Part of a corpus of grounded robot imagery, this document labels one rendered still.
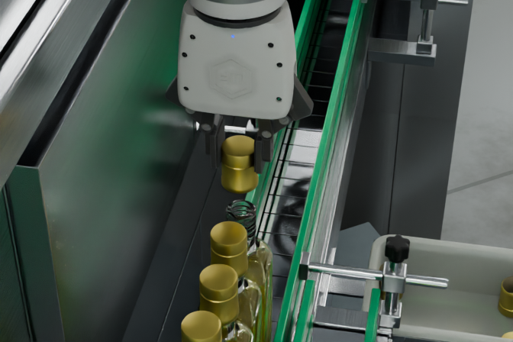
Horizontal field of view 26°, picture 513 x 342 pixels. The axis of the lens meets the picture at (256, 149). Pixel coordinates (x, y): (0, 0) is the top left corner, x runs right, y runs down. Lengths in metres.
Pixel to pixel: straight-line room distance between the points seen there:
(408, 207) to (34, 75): 1.54
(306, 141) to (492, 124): 1.91
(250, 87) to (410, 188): 1.35
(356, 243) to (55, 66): 1.06
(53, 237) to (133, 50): 0.24
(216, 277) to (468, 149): 2.42
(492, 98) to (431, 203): 1.31
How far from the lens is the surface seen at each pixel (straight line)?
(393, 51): 1.84
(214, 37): 0.94
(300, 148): 1.58
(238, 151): 1.02
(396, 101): 2.16
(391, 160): 2.24
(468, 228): 3.08
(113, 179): 1.06
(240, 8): 0.90
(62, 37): 0.91
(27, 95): 0.84
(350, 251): 1.86
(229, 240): 1.02
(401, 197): 2.30
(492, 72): 3.71
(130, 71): 1.08
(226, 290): 0.97
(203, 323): 0.94
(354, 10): 1.74
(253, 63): 0.94
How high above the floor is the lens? 2.02
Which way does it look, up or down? 38 degrees down
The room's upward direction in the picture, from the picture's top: straight up
